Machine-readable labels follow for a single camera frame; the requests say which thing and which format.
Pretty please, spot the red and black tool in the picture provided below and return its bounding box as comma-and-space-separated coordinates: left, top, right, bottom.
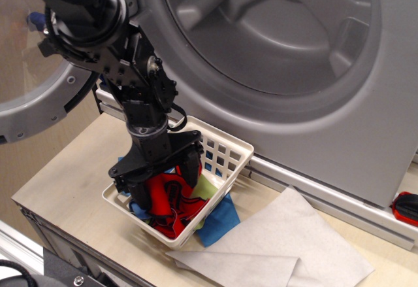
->
391, 192, 417, 227

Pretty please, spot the blue cloth under basket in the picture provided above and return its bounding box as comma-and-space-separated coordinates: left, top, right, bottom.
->
117, 156, 241, 248

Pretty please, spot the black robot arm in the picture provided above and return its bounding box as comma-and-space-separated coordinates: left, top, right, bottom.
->
43, 0, 202, 209

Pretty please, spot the grey felt cloth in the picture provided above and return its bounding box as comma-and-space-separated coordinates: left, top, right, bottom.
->
169, 188, 374, 286

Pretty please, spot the black metal bracket with bolt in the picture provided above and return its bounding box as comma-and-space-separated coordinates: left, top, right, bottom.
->
43, 248, 117, 287

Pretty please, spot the red cloth with dark trim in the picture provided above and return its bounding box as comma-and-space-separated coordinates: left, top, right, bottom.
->
145, 166, 210, 239

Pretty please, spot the aluminium profile rail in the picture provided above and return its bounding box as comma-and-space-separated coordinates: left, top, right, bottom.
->
95, 84, 418, 252

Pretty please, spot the blue and white spray bottle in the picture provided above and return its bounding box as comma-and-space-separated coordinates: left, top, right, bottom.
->
26, 12, 46, 32

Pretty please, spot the aluminium table frame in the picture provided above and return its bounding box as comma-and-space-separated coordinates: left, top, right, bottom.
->
1, 207, 153, 286

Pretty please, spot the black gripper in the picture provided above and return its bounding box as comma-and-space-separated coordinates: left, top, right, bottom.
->
108, 129, 203, 211

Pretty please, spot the light green cloth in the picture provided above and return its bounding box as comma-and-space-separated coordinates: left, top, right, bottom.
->
187, 173, 219, 229

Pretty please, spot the white plastic laundry basket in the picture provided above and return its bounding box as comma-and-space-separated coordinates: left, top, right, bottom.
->
103, 116, 254, 250

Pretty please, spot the black cable bottom left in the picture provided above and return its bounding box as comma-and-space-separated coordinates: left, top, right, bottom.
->
0, 259, 37, 287

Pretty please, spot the grey round washer door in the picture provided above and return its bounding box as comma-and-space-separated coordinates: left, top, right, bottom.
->
1, 0, 95, 144

